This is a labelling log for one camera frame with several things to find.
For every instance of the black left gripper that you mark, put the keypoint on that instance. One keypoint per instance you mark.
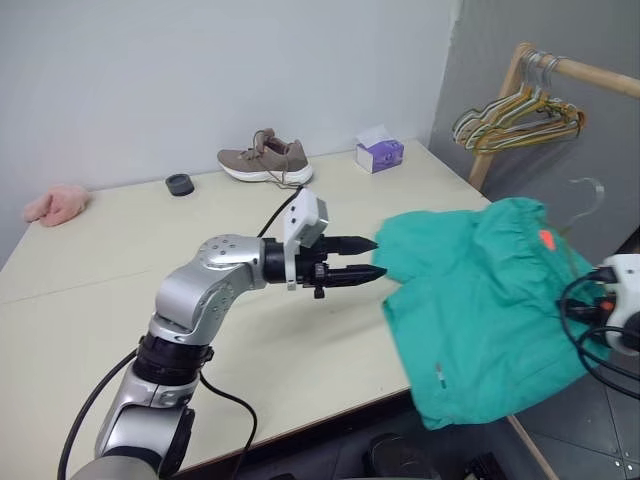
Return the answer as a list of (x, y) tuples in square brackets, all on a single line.
[(312, 270)]

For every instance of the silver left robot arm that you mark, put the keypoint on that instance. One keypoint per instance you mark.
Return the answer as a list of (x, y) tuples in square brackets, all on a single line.
[(220, 280)]

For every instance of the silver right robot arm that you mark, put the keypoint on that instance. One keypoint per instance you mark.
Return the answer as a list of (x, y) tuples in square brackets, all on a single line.
[(627, 341)]

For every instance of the purple tissue box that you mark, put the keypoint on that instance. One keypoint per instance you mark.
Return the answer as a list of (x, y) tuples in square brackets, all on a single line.
[(380, 155)]

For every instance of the taupe sneaker with white sole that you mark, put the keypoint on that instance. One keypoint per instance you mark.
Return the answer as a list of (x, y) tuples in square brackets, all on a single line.
[(265, 157)]

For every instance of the black round cap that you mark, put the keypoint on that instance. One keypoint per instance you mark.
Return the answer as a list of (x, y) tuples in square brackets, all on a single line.
[(179, 185)]

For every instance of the dark rounded shape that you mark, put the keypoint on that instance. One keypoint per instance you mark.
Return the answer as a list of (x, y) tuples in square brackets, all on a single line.
[(397, 457)]

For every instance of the wooden clothes rack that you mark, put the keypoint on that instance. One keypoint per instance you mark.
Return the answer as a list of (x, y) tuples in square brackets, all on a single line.
[(590, 72)]

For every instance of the pink plush cloth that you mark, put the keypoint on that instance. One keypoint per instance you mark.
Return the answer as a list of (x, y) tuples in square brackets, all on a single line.
[(55, 205)]

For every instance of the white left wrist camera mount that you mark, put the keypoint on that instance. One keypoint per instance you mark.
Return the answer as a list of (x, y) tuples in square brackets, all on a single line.
[(305, 210)]

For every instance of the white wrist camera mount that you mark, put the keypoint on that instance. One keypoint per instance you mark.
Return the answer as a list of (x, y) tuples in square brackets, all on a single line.
[(305, 210), (625, 285)]

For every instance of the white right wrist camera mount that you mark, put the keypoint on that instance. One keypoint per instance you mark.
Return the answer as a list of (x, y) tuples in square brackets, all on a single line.
[(625, 285)]

